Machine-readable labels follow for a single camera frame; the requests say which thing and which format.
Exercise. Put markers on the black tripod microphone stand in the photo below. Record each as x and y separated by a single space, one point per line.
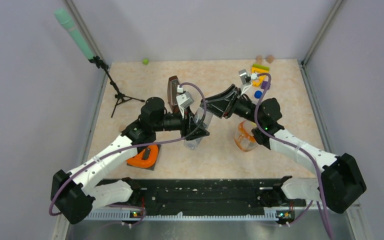
119 96

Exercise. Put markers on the blue cap labelled bottle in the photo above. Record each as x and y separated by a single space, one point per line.
258 94

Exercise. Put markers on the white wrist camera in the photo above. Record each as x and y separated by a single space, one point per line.
246 80
184 99

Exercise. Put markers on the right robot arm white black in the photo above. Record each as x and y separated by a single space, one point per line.
339 181

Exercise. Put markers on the tan wooden block right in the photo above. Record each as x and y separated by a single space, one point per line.
270 59

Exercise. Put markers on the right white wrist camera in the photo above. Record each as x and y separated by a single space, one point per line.
246 80

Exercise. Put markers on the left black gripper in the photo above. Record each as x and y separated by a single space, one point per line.
190 129

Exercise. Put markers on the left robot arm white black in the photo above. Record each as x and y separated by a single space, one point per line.
75 193

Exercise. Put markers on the tan wooden block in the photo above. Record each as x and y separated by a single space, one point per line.
259 60
270 59

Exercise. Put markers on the orange tape dispenser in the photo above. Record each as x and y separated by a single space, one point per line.
145 157

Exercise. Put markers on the dark grey square mat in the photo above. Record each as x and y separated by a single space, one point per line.
155 162

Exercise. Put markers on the grey toothed cable tray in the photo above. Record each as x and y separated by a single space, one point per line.
115 214

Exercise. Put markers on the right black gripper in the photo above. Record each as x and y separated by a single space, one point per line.
224 105

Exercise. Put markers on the purple cube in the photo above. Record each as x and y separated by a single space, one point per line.
266 85

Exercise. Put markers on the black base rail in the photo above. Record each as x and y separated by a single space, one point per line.
208 197

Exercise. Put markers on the yellow triangular toy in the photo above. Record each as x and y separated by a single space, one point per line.
259 69

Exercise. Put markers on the tan wooden block left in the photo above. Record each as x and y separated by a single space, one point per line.
259 60

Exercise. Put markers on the brown wooden metronome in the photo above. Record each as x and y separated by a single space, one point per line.
173 82

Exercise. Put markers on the mint green microphone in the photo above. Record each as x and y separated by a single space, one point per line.
67 23

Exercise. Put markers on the orange juice bottle yellow cap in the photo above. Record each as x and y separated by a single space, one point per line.
244 138

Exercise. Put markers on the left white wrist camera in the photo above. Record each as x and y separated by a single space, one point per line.
184 99

